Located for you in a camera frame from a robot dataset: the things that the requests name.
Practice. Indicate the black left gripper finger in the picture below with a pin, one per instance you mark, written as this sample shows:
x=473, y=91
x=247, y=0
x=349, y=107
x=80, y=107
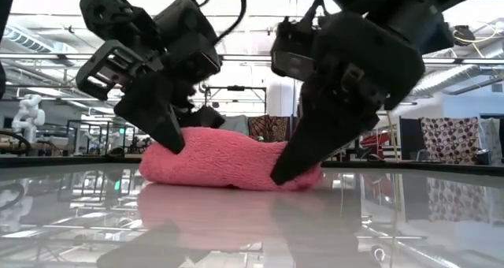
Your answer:
x=202, y=118
x=153, y=114

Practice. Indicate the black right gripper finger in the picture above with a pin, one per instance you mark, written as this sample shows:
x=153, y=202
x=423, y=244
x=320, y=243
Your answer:
x=323, y=130

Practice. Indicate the pink terry towel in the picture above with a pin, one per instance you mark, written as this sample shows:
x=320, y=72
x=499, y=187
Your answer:
x=228, y=161

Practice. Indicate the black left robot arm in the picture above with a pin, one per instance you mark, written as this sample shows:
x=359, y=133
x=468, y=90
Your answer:
x=106, y=12

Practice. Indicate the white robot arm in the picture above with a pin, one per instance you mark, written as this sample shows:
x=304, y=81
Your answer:
x=29, y=114

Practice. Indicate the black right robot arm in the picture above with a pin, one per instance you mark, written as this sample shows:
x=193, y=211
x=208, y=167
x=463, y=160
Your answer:
x=413, y=0

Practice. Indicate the grey hanging cloth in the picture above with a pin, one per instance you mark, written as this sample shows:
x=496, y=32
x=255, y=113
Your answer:
x=238, y=124

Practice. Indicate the brown patterned hanging cloth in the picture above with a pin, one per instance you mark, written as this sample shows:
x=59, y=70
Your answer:
x=271, y=128

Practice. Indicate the red rounded object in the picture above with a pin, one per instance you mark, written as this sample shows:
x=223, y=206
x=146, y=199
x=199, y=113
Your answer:
x=374, y=140

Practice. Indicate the dark partition panel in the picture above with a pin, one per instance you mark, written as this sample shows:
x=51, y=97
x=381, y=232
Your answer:
x=409, y=138

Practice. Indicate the white cloth with dark circles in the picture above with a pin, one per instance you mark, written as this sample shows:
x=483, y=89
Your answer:
x=449, y=140

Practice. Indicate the plain white hanging cloth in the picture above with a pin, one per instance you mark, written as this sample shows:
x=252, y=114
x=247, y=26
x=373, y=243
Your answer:
x=490, y=138

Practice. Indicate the black gantry frame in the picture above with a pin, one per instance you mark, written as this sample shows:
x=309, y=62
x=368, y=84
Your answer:
x=236, y=88

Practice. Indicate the black frame workstation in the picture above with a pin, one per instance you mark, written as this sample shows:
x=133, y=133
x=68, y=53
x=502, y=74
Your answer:
x=98, y=122

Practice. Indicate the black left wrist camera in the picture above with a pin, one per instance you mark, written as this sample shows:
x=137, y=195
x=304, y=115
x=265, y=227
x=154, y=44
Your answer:
x=195, y=59

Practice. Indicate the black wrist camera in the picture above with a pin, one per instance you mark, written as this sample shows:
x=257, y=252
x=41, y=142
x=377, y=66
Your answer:
x=295, y=47
x=195, y=59

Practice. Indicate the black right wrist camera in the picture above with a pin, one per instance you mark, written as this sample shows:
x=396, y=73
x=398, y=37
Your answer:
x=295, y=47

